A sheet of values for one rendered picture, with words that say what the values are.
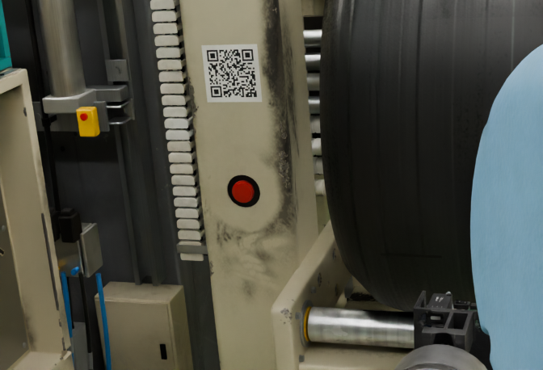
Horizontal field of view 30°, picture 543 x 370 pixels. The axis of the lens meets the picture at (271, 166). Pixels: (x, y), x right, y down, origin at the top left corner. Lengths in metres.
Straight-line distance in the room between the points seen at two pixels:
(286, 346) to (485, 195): 0.97
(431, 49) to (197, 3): 0.36
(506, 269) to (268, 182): 1.03
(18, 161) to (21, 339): 0.23
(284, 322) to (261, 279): 0.13
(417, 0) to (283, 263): 0.45
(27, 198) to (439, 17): 0.54
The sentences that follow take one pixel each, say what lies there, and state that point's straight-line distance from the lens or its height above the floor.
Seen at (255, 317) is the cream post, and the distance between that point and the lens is 1.41.
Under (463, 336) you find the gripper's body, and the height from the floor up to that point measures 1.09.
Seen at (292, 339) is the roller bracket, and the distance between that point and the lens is 1.28.
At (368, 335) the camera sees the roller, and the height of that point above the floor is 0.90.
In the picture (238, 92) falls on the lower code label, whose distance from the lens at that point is 1.30.
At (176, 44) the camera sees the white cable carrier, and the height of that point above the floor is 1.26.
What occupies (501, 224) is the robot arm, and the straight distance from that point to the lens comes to 0.31.
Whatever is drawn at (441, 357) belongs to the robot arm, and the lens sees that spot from 0.84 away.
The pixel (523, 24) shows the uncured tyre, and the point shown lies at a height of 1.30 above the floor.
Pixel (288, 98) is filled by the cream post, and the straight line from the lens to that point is 1.31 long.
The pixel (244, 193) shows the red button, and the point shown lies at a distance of 1.34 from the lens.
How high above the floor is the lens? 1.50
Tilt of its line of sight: 18 degrees down
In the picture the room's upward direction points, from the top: 5 degrees counter-clockwise
